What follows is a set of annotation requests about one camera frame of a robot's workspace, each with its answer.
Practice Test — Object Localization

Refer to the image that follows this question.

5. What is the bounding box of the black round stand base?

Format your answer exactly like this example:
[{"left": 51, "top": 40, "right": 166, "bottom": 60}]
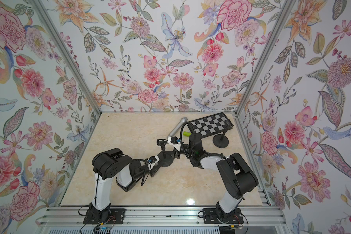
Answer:
[{"left": 213, "top": 134, "right": 229, "bottom": 148}]

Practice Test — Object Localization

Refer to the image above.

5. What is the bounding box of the black stand pole with clip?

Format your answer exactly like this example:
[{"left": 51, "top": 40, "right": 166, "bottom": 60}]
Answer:
[{"left": 220, "top": 120, "right": 234, "bottom": 140}]

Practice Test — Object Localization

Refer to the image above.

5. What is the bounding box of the silver microphone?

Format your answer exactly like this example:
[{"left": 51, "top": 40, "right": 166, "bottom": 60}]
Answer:
[{"left": 167, "top": 117, "right": 188, "bottom": 137}]

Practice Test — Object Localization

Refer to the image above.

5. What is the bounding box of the green cylinder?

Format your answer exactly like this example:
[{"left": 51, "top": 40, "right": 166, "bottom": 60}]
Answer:
[{"left": 182, "top": 132, "right": 192, "bottom": 137}]

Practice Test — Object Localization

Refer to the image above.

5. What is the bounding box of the black checkered chess box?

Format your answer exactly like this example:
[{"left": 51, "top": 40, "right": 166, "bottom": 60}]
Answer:
[{"left": 189, "top": 112, "right": 230, "bottom": 138}]

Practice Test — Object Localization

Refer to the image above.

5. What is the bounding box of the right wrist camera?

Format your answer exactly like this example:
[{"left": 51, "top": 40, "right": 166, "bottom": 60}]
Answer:
[{"left": 167, "top": 136, "right": 182, "bottom": 152}]

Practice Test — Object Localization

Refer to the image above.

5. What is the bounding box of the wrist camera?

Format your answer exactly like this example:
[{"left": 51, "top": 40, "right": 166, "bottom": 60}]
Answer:
[
  {"left": 167, "top": 136, "right": 182, "bottom": 152},
  {"left": 147, "top": 156, "right": 160, "bottom": 170}
]

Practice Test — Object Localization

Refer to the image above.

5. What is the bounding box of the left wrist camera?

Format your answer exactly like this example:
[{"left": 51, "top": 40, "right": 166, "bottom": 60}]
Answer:
[{"left": 147, "top": 156, "right": 160, "bottom": 170}]

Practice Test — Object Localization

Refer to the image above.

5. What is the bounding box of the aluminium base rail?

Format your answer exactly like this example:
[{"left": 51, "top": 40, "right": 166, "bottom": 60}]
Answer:
[{"left": 35, "top": 206, "right": 290, "bottom": 234}]

